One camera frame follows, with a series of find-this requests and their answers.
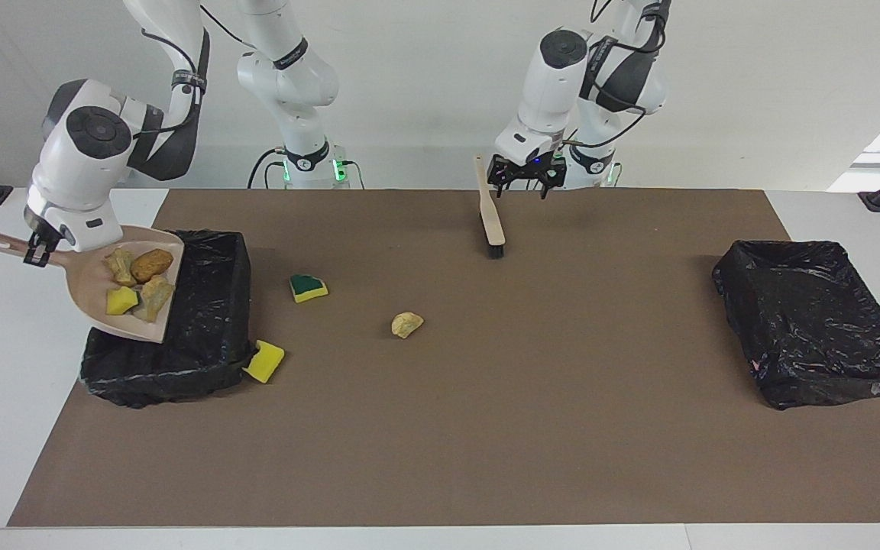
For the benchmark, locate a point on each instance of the small yellow green sponge piece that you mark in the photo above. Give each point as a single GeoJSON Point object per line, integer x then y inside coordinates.
{"type": "Point", "coordinates": [121, 302]}

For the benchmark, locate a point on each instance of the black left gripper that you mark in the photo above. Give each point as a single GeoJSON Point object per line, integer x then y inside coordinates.
{"type": "Point", "coordinates": [528, 166]}

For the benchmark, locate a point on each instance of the small pale bread chunk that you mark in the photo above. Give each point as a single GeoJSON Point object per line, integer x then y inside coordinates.
{"type": "Point", "coordinates": [121, 267]}

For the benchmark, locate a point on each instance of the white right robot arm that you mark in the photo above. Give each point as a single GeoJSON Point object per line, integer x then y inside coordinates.
{"type": "Point", "coordinates": [81, 176]}

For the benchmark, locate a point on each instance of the beige plastic dustpan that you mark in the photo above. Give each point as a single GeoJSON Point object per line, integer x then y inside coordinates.
{"type": "Point", "coordinates": [96, 305]}

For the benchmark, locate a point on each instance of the brown bread roll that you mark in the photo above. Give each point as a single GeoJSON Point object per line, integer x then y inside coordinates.
{"type": "Point", "coordinates": [152, 265]}

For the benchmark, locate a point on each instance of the beige rock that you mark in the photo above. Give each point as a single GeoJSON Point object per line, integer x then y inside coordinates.
{"type": "Point", "coordinates": [406, 325]}

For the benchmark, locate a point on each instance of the large pale bread chunk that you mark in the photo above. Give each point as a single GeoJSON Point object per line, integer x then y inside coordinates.
{"type": "Point", "coordinates": [157, 298]}

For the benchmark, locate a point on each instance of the black bag lined bin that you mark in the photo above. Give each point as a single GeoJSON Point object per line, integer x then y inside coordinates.
{"type": "Point", "coordinates": [807, 321]}
{"type": "Point", "coordinates": [203, 344]}

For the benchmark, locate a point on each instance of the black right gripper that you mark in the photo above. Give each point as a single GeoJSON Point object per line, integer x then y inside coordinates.
{"type": "Point", "coordinates": [41, 233]}

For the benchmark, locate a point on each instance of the brown table mat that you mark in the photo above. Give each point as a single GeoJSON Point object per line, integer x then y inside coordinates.
{"type": "Point", "coordinates": [440, 458]}

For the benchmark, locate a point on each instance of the beige hand brush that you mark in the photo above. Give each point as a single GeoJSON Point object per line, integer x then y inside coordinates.
{"type": "Point", "coordinates": [492, 221]}

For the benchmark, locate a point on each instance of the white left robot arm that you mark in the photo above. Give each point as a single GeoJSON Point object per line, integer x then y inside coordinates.
{"type": "Point", "coordinates": [554, 84]}

